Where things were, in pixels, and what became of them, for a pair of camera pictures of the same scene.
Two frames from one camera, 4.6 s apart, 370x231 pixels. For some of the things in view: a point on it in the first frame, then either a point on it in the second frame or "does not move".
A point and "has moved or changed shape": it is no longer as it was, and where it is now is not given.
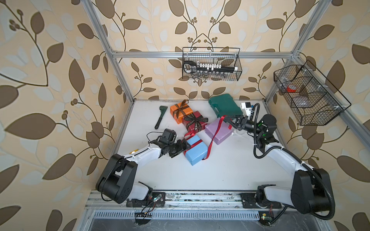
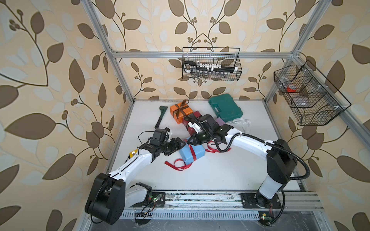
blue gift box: (197, 152) has moved or changed shape
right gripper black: (240, 123) to (195, 140)
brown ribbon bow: (182, 107) does not move
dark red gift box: (194, 121) does not move
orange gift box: (178, 110) does not move
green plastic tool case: (224, 105) does not move
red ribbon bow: (190, 134) to (179, 164)
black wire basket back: (212, 63) does not move
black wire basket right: (310, 96) does not move
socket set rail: (191, 67) does not move
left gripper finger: (181, 151) to (169, 152)
